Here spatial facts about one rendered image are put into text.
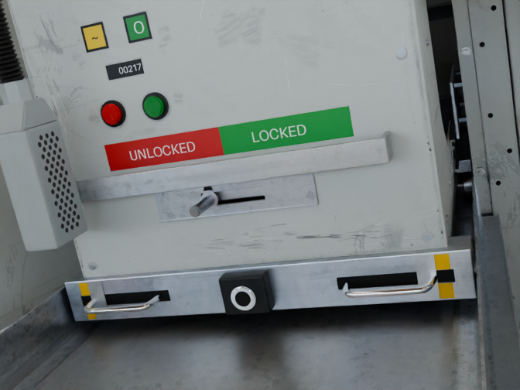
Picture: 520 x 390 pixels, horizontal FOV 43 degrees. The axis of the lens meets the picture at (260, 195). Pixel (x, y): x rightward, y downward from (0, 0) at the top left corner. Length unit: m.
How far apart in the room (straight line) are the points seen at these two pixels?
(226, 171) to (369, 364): 0.27
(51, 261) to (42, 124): 0.41
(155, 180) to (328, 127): 0.22
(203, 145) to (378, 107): 0.22
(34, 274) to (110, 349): 0.31
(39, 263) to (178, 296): 0.36
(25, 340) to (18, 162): 0.24
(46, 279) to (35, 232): 0.37
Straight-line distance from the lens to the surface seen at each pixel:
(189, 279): 0.86
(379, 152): 0.71
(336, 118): 0.75
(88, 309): 0.90
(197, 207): 0.77
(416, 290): 0.75
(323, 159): 0.72
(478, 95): 1.09
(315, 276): 0.80
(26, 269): 1.16
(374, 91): 0.74
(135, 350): 0.87
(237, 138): 0.79
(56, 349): 0.94
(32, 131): 0.79
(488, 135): 1.09
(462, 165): 1.19
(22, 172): 0.80
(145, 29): 0.81
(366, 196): 0.77
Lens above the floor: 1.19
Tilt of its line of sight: 13 degrees down
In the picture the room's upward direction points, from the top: 12 degrees counter-clockwise
